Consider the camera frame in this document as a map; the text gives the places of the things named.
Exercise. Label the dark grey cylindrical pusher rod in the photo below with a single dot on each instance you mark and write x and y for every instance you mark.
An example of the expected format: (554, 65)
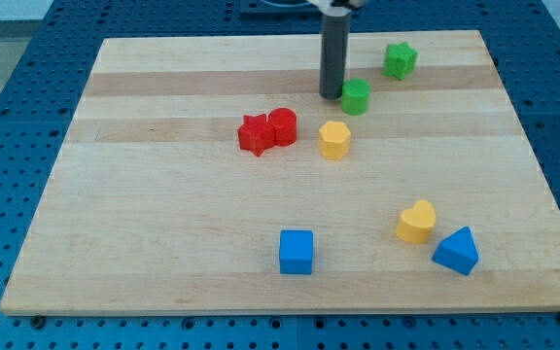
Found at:
(334, 40)

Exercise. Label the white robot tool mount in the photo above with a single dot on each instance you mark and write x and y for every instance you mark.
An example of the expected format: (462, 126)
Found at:
(338, 8)

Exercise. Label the green cylinder block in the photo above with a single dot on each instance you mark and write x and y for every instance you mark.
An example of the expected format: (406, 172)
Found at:
(355, 97)

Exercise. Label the green star block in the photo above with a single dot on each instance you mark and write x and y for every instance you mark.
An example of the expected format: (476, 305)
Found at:
(399, 60)

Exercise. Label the red star block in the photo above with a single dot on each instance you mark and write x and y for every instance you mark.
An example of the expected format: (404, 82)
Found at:
(256, 134)

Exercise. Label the red cylinder block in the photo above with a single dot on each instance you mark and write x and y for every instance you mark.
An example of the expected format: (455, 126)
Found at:
(285, 124)

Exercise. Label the yellow hexagon block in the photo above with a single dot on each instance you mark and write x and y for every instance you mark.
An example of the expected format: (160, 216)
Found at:
(334, 140)

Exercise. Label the light wooden board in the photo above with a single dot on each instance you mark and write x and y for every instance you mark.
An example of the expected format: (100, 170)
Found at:
(153, 209)

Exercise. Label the yellow heart block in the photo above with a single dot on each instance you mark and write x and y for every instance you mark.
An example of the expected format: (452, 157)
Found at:
(416, 224)

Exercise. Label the blue cube block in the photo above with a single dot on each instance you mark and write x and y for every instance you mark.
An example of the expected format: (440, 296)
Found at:
(296, 251)

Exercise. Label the blue triangle block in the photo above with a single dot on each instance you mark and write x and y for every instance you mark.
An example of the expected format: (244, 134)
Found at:
(457, 251)

